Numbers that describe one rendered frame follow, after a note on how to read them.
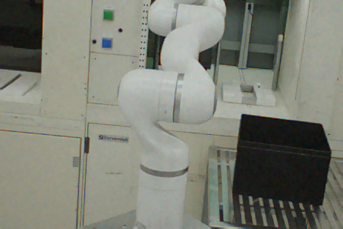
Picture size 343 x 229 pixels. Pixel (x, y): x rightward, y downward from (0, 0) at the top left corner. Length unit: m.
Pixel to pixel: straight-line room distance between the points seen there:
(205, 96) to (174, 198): 0.26
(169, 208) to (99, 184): 0.86
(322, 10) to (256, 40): 1.00
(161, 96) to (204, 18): 0.38
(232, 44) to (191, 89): 1.64
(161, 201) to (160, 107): 0.23
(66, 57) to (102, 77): 0.15
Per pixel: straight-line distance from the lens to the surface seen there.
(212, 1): 2.00
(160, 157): 1.32
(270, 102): 2.28
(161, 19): 1.63
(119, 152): 2.15
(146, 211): 1.39
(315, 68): 2.01
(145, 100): 1.28
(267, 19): 2.92
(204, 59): 2.25
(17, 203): 2.32
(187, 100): 1.27
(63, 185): 2.24
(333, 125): 2.13
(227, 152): 2.06
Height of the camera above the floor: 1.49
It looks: 15 degrees down
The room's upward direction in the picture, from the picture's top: 6 degrees clockwise
